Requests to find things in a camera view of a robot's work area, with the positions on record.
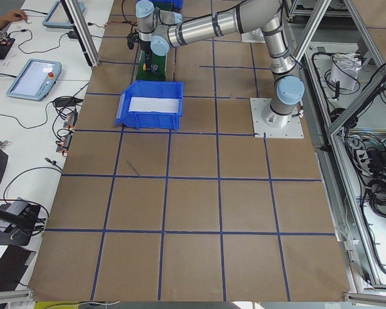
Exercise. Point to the white foam pad left bin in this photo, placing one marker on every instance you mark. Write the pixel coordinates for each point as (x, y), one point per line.
(161, 105)

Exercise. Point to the brown paper table cover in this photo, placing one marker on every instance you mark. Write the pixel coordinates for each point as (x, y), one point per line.
(208, 212)

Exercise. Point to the black power adapter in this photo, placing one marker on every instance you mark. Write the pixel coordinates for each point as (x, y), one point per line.
(72, 35)

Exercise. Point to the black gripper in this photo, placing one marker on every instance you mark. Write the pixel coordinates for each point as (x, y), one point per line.
(147, 55)

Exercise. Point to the teach pendant near right bin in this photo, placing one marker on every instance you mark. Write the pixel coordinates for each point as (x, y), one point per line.
(57, 18)

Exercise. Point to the green conveyor belt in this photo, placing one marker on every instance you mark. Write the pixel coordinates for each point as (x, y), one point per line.
(161, 61)

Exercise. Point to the person's hand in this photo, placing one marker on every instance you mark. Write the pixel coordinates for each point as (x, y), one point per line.
(15, 15)

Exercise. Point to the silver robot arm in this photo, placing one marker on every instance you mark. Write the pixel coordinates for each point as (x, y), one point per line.
(161, 30)

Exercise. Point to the blue bin left side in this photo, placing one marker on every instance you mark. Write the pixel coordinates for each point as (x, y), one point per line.
(152, 120)

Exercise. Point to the aluminium frame post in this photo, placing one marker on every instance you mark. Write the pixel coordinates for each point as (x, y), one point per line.
(80, 27)

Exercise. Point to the teach pendant bin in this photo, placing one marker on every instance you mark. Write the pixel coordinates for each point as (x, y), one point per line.
(35, 80)
(57, 18)

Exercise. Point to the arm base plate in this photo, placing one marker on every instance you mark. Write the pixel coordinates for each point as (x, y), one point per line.
(267, 124)

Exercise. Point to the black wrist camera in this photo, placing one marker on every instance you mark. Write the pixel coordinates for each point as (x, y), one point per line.
(132, 39)

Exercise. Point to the teach pendant near left bin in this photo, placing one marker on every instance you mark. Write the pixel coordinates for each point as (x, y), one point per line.
(35, 80)

